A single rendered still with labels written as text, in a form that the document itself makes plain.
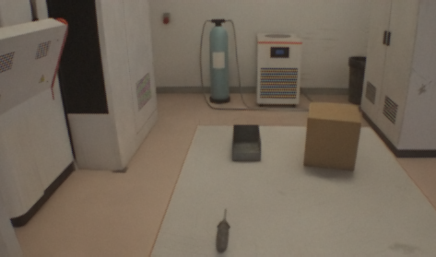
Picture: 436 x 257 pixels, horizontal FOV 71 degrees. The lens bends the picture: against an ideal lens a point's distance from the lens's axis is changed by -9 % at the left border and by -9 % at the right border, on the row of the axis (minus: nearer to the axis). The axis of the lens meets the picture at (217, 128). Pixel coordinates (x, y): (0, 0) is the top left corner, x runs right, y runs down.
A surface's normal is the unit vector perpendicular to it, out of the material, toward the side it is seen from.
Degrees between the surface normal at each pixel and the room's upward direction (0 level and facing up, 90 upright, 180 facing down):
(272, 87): 90
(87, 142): 90
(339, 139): 90
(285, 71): 90
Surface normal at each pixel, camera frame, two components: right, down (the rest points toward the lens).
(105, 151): -0.08, 0.38
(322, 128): -0.30, 0.37
